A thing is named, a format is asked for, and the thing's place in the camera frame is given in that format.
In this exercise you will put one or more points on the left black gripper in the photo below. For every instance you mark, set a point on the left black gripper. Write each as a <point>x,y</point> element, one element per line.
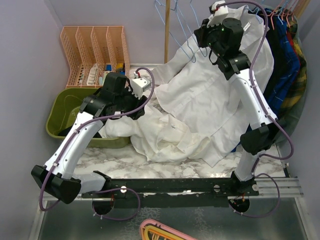
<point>137,103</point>

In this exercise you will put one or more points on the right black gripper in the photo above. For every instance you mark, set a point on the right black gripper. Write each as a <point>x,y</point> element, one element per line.
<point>201,32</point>

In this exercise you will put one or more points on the light blue wire hanger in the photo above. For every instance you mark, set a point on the light blue wire hanger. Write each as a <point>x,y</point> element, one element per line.
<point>188,42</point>

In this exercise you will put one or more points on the white shirt being hung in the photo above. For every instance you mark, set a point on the white shirt being hung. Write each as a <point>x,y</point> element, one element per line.
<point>158,136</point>

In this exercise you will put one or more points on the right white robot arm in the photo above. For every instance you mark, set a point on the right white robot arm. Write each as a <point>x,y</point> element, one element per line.
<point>224,40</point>

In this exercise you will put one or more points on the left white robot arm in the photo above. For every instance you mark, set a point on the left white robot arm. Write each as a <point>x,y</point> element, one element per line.
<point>56,177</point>

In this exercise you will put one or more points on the blue hanger holding shirt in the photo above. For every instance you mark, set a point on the blue hanger holding shirt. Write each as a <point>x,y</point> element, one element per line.
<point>259,11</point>

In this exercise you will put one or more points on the hanging white shirt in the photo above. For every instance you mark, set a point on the hanging white shirt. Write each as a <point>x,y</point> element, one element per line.
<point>198,94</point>

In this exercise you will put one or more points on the blue plaid hanging shirt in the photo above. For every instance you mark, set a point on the blue plaid hanging shirt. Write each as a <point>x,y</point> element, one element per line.
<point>293,67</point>

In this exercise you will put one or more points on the yellow plaid hanging shirt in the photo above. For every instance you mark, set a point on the yellow plaid hanging shirt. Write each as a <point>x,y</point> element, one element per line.
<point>299,85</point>

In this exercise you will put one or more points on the pink plastic hanger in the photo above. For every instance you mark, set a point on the pink plastic hanger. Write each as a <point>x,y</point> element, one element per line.
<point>151,229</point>

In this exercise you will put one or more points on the small items in organizer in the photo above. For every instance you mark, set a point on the small items in organizer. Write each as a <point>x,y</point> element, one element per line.
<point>94,78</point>

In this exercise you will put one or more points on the green plastic basket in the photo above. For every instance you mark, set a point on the green plastic basket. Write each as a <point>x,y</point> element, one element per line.
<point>64,112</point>

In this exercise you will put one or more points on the black hanging garment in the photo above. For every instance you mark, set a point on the black hanging garment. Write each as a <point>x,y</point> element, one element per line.
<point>279,66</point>

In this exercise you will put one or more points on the orange file organizer rack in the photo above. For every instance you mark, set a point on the orange file organizer rack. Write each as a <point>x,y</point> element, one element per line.
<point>85,46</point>

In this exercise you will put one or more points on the black garment in basket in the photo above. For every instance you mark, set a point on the black garment in basket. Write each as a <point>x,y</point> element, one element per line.
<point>64,133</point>

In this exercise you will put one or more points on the wooden pole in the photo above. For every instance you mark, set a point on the wooden pole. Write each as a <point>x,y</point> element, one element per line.
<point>167,30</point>

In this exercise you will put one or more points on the orange hangers on rack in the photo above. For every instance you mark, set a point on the orange hangers on rack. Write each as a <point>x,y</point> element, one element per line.
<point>287,11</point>

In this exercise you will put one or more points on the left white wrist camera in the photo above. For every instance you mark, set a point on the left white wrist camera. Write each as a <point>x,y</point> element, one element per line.
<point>139,86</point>

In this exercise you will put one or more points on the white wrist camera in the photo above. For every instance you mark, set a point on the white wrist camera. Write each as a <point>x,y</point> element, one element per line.
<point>139,86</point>
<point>218,13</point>

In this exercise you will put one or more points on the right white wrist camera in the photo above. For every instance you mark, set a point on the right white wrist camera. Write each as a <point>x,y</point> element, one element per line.
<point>218,13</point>

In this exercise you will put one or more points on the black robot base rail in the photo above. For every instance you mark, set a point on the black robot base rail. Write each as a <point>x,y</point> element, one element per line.
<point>173,192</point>

